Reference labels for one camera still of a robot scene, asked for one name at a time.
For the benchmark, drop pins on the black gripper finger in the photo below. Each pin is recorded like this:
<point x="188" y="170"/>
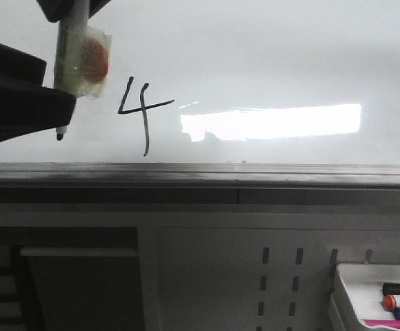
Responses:
<point x="26" y="106"/>
<point x="55" y="10"/>

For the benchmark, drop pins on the white black whiteboard marker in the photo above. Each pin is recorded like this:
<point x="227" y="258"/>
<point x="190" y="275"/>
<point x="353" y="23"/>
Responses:
<point x="83" y="52"/>

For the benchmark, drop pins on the white whiteboard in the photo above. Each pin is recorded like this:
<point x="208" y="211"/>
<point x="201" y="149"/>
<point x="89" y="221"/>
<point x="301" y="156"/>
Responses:
<point x="295" y="82"/>

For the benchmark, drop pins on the dark shelf unit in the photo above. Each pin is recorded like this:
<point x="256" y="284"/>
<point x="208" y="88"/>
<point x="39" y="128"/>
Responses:
<point x="70" y="279"/>

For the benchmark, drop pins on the white storage tray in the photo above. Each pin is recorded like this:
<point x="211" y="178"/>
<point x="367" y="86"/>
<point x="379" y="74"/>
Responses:
<point x="357" y="295"/>

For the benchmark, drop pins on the red capped marker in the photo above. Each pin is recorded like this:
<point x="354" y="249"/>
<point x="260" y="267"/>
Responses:
<point x="390" y="302"/>

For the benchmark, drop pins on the black marker in tray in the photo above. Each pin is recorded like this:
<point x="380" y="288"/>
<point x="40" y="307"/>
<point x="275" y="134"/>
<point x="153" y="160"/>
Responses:
<point x="390" y="289"/>

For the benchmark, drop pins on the pink item in tray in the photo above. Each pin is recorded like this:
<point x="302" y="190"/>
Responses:
<point x="382" y="323"/>

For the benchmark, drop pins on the dark whiteboard frame ledge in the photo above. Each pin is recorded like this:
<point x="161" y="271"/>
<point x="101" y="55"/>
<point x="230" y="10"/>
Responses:
<point x="209" y="183"/>

